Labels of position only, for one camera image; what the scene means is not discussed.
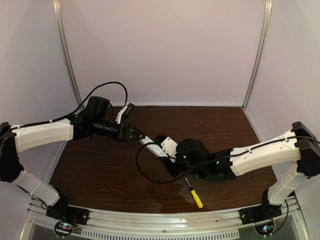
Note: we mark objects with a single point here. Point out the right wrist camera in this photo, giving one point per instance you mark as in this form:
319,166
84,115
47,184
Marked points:
167,144

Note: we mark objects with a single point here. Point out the white remote control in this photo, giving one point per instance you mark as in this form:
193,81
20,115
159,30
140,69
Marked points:
153,147

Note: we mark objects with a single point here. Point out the left aluminium frame post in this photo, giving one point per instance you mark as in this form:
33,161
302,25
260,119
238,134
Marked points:
65,50

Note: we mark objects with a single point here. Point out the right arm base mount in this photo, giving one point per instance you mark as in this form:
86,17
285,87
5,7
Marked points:
259,213

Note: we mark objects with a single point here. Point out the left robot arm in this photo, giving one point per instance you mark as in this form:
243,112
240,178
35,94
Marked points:
17,139

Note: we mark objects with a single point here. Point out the aluminium frame post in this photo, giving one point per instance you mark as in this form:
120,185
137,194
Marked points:
263,37
65,50

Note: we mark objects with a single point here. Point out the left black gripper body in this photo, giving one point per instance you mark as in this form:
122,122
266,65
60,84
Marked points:
124,133

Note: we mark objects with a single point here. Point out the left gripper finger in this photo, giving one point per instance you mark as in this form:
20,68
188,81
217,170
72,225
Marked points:
134,132
133,138

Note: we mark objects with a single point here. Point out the right aluminium frame post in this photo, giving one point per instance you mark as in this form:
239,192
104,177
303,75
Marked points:
263,37

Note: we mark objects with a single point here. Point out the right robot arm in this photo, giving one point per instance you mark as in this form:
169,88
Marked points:
298,147

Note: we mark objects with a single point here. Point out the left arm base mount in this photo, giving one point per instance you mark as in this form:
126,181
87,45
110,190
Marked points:
69,214

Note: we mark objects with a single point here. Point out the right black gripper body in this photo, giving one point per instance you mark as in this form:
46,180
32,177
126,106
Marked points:
169,160

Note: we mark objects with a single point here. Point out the front aluminium rail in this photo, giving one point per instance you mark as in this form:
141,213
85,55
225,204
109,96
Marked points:
210,225

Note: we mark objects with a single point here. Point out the yellow handled screwdriver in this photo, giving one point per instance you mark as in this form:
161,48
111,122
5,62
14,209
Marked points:
194,195

